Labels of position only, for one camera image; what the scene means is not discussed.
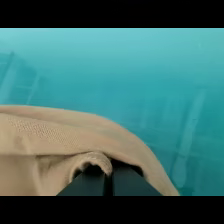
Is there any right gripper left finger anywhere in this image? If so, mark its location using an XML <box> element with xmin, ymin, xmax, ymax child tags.
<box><xmin>56</xmin><ymin>164</ymin><xmax>112</xmax><ymax>197</ymax></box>

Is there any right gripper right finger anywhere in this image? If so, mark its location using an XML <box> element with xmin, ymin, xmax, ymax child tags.
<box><xmin>111</xmin><ymin>163</ymin><xmax>163</xmax><ymax>197</ymax></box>

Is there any orange T-shirt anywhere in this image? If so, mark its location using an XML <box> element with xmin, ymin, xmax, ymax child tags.
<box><xmin>0</xmin><ymin>104</ymin><xmax>181</xmax><ymax>197</ymax></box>

